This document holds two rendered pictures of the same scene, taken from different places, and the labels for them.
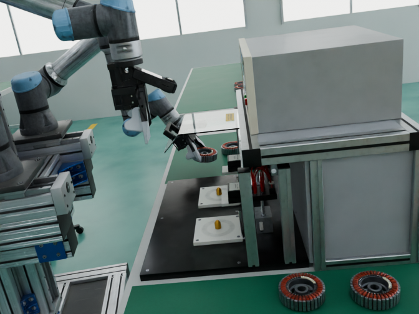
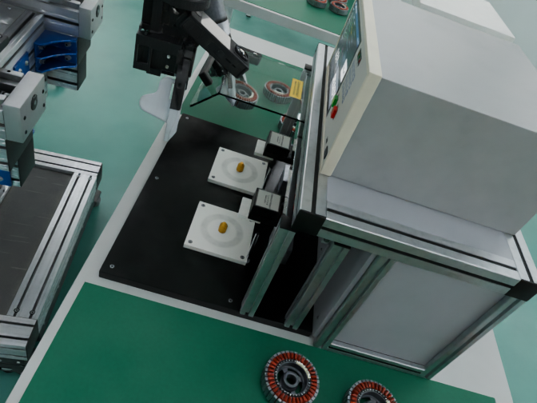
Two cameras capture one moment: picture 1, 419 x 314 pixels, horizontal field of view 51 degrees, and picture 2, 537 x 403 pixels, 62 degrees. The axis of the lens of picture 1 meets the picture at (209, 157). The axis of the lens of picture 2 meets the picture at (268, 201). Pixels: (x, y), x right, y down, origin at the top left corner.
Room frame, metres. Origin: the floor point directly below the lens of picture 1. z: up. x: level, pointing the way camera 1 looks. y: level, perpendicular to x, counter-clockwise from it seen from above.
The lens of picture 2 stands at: (0.47, 0.09, 1.58)
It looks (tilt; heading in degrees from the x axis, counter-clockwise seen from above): 41 degrees down; 347
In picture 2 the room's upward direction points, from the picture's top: 23 degrees clockwise
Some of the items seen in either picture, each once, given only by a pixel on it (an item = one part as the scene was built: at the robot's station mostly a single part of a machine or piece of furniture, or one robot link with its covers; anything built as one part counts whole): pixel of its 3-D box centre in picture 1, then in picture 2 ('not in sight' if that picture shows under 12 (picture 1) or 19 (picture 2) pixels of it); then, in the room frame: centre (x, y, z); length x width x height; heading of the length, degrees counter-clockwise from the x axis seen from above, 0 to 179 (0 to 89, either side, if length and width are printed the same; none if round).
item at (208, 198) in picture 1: (219, 195); (239, 171); (1.45, -0.02, 0.78); 0.15 x 0.15 x 0.01; 85
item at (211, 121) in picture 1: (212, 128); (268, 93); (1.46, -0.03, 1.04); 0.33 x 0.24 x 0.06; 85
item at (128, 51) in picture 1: (126, 51); not in sight; (1.09, 0.17, 1.37); 0.08 x 0.08 x 0.05
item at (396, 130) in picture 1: (308, 112); (400, 144); (1.30, -0.33, 1.09); 0.68 x 0.44 x 0.05; 175
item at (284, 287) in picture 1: (301, 291); (290, 381); (0.87, -0.18, 0.77); 0.11 x 0.11 x 0.04
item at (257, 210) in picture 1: (263, 219); (280, 243); (1.20, -0.14, 0.80); 0.08 x 0.05 x 0.06; 175
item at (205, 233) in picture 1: (218, 229); (221, 232); (1.21, 0.00, 0.78); 0.15 x 0.15 x 0.01; 85
